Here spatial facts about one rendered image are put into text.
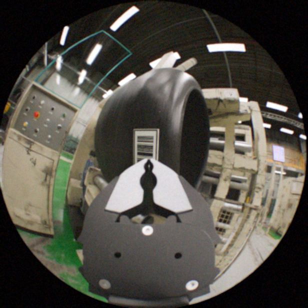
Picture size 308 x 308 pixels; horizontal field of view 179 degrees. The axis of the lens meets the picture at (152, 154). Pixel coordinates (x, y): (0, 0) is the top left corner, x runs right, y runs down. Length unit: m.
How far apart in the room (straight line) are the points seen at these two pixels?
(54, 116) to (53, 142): 0.20
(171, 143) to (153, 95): 0.09
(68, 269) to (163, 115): 1.18
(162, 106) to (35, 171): 0.88
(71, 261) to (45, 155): 0.92
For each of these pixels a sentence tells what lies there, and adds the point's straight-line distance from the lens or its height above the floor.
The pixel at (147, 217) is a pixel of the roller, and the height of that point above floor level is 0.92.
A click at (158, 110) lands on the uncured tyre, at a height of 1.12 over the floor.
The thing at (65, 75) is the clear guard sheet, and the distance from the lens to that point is 1.00.
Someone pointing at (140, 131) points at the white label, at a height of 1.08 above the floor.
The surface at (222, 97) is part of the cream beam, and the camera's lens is 0.82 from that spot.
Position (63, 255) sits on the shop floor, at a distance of 1.20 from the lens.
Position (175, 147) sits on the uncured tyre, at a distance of 0.18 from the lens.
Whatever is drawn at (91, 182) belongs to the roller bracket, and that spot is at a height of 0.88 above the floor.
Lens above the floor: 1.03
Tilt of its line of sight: 10 degrees up
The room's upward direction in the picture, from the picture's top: 19 degrees clockwise
